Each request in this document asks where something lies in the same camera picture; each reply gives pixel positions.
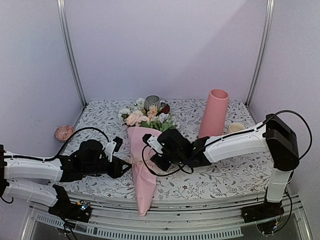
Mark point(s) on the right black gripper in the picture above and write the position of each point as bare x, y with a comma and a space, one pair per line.
164, 166

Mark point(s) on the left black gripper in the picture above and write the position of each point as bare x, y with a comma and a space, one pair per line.
116, 172

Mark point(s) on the cream printed ribbon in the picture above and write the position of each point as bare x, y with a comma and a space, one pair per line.
140, 167

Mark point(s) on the pink flower bouquet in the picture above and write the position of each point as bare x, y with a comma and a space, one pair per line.
134, 117

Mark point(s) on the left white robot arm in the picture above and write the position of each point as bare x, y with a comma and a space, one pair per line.
17, 172

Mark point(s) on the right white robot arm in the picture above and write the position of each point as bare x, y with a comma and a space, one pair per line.
272, 135

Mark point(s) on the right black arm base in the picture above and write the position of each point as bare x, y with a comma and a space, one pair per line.
263, 211

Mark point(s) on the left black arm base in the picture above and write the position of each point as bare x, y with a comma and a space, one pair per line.
66, 210

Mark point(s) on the tall pink vase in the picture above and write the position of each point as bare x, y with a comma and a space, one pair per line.
214, 116

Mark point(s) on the floral patterned table mat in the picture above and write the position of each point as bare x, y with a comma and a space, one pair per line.
230, 177

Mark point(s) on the striped grey ceramic cup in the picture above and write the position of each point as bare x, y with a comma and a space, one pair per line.
152, 101

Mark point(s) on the cream ceramic mug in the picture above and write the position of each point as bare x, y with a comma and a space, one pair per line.
235, 127

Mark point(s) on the pink patterned ball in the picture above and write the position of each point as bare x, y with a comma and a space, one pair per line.
63, 132

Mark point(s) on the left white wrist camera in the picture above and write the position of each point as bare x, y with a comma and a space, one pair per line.
112, 147

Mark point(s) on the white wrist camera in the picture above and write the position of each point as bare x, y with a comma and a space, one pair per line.
152, 142
112, 147

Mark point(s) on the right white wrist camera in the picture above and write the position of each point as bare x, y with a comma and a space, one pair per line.
152, 142

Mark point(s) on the left aluminium frame post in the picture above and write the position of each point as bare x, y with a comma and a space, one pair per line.
61, 7

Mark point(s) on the aluminium frame post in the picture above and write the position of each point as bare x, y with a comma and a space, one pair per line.
61, 7
268, 17

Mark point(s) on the right aluminium frame post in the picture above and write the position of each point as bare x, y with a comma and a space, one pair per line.
268, 17

